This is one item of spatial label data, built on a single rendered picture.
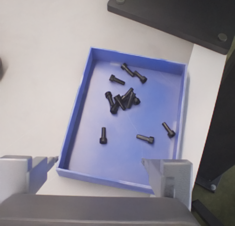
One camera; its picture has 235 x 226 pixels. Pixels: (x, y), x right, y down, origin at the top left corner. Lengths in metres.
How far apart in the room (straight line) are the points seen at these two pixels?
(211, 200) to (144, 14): 1.00
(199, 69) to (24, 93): 0.19
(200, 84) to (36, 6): 0.21
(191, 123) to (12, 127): 0.17
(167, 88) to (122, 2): 0.12
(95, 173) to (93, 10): 0.19
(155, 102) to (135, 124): 0.03
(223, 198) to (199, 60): 0.98
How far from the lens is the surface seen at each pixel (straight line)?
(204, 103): 0.32
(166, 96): 0.31
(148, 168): 0.15
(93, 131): 0.29
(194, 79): 0.33
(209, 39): 0.35
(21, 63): 0.34
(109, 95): 0.29
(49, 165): 0.16
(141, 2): 0.37
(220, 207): 1.27
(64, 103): 0.30
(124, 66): 0.31
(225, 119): 0.83
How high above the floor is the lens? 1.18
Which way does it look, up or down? 63 degrees down
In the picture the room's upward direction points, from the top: 5 degrees clockwise
